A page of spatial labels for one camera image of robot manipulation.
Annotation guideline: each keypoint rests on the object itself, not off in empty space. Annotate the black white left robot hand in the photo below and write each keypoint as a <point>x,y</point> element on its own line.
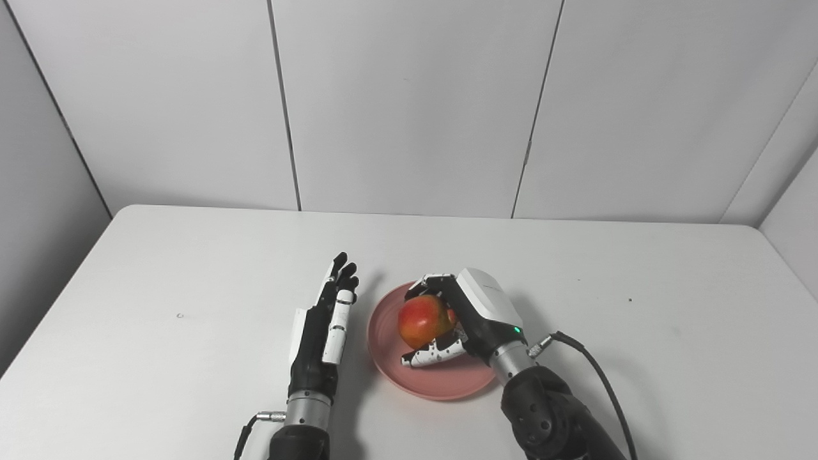
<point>310,364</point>

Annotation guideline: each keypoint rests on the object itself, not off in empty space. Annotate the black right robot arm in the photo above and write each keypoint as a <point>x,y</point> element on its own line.
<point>543,415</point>

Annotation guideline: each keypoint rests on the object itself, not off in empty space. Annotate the pink round plate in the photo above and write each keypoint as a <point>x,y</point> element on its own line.
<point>441,380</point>

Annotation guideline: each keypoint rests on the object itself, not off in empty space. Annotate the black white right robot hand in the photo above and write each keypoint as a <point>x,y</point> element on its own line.
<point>489,313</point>

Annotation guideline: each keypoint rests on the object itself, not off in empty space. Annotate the red yellow pomegranate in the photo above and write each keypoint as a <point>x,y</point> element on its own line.
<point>422,322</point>

